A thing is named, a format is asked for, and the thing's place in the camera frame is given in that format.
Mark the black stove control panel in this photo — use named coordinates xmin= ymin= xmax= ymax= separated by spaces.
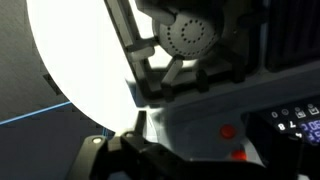
xmin=241 ymin=95 xmax=320 ymax=148

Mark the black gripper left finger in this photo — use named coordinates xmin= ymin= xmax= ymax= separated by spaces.
xmin=65 ymin=110 xmax=188 ymax=180

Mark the small orange stove button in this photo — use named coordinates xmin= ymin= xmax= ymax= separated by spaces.
xmin=219 ymin=124 xmax=237 ymax=140
xmin=230 ymin=149 xmax=248 ymax=162

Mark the grey dotted stove burner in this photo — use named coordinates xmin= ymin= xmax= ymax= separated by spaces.
xmin=152 ymin=11 xmax=222 ymax=62

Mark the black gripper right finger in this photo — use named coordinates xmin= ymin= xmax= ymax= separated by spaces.
xmin=246 ymin=113 xmax=305 ymax=180

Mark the round white table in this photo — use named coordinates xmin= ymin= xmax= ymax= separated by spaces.
xmin=25 ymin=0 xmax=198 ymax=138

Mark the white toy kitchen stove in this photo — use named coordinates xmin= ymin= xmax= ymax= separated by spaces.
xmin=103 ymin=0 xmax=320 ymax=180

